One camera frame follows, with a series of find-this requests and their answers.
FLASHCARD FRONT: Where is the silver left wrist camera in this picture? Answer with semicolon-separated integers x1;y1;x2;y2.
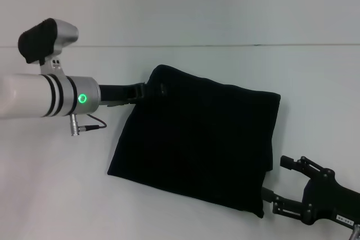
17;17;79;77

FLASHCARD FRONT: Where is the arm cable with plug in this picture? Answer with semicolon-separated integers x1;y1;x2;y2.
348;224;360;240
70;113;109;137

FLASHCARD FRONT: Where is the right arm cable with plug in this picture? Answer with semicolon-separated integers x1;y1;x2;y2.
348;224;360;240

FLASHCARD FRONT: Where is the black shirt with FREE print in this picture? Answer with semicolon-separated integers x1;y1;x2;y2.
107;64;281;219

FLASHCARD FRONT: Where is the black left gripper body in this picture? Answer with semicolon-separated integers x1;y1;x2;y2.
97;82;136;108

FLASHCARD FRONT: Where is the left arm cable with plug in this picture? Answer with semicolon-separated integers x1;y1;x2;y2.
70;113;109;137

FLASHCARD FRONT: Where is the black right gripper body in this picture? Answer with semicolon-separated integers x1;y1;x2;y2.
302;168;360;227

